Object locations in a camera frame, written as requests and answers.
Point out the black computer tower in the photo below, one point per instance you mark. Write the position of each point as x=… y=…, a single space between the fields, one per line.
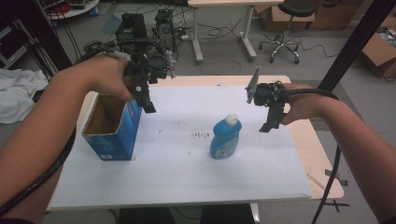
x=132 y=29

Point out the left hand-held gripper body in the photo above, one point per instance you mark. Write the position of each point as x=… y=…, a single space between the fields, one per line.
x=155 y=63

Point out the small cardboard box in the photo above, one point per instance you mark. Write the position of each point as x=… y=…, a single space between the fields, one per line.
x=271 y=18

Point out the round white table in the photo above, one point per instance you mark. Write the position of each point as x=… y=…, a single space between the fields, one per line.
x=77 y=9

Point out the person's left hand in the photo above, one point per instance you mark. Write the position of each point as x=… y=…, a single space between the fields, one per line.
x=107 y=76

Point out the large cardboard box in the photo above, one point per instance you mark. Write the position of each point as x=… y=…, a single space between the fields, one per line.
x=336 y=15

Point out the gray computer tower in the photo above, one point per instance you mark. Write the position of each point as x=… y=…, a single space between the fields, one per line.
x=164 y=26

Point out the black metal post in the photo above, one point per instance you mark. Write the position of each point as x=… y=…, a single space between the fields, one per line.
x=358 y=31

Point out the white cloth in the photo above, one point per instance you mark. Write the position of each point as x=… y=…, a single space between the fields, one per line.
x=18 y=93

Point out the blue cardboard box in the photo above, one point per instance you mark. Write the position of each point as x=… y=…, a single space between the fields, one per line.
x=124 y=137

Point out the light wooden table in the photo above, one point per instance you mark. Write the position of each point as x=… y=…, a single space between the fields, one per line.
x=306 y=149

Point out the blue bottle with white cap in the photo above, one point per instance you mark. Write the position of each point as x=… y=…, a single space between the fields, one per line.
x=224 y=141

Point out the person's right hand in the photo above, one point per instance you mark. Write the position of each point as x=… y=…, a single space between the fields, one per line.
x=303 y=107

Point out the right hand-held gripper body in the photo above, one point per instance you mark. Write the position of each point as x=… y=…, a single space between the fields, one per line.
x=267 y=93

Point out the white-legged desk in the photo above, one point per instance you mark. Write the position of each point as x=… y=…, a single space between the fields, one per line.
x=247 y=31

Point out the white foam board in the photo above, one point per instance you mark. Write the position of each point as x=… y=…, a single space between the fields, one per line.
x=186 y=174

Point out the black swivel stool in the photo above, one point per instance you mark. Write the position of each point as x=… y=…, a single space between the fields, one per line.
x=288 y=37

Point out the open cardboard box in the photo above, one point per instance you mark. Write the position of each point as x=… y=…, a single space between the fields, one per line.
x=378 y=53

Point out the thin wooden stick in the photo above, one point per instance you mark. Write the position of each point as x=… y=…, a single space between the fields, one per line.
x=317 y=183

